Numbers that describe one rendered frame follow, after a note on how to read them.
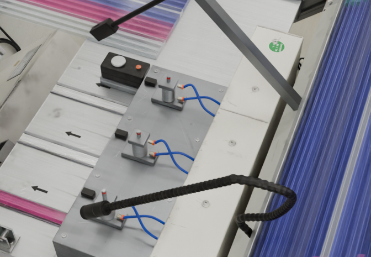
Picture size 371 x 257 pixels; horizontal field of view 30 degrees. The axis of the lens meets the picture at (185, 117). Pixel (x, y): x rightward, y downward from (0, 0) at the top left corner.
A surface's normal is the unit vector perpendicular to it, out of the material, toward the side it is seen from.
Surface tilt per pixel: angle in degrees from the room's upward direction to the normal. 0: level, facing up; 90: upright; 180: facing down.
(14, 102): 0
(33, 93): 0
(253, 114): 46
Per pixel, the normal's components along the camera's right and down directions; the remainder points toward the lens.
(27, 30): 0.67, -0.22
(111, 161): 0.00, -0.62
